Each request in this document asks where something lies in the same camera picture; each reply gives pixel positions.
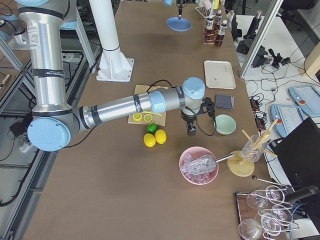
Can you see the aluminium frame post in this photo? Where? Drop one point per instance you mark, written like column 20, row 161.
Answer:
column 262, row 31

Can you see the green lime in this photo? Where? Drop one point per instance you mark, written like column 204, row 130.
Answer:
column 152, row 128

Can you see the wooden cutting board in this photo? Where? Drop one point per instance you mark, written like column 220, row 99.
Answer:
column 158, row 118

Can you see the pink bowl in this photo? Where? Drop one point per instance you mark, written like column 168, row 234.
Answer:
column 197, row 151

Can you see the clear glass cup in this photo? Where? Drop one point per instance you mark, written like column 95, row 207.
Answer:
column 250, row 151

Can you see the blue teach pendant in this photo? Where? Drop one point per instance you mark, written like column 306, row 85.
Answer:
column 307, row 97
column 290, row 117

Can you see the wine glass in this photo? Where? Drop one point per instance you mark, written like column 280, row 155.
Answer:
column 250, row 229
column 274, row 219
column 274, row 194
column 257, row 199

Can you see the dark grey folded cloth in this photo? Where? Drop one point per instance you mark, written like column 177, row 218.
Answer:
column 224, row 101

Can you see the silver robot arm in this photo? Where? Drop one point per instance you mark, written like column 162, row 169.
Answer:
column 55, row 122

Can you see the black laptop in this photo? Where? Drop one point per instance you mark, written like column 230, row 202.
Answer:
column 299, row 154

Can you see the metal ice scoop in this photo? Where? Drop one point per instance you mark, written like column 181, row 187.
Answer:
column 206, row 164

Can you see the pile of clear ice cubes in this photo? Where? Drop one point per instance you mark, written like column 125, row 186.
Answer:
column 186, row 160

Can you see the copper wire bottle rack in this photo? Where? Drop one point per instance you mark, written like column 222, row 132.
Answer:
column 216, row 28

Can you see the blue plate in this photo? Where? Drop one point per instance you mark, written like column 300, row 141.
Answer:
column 178, row 24

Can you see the lemon half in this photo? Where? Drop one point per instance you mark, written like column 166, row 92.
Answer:
column 137, row 117
column 147, row 117

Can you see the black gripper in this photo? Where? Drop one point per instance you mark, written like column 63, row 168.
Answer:
column 189, row 117

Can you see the cream plastic tray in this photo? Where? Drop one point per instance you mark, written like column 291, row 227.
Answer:
column 219, row 75

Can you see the dark syrup bottle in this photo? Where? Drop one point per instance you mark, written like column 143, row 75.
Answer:
column 209, row 32
column 221, row 33

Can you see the mint green bowl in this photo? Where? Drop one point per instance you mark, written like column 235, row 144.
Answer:
column 225, row 124

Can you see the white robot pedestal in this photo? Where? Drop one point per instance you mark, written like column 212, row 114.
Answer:
column 114, row 66

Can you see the wooden glass tray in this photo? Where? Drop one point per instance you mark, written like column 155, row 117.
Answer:
column 246, row 212

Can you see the yellow lemon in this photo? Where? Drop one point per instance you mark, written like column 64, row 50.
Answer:
column 149, row 140
column 160, row 136

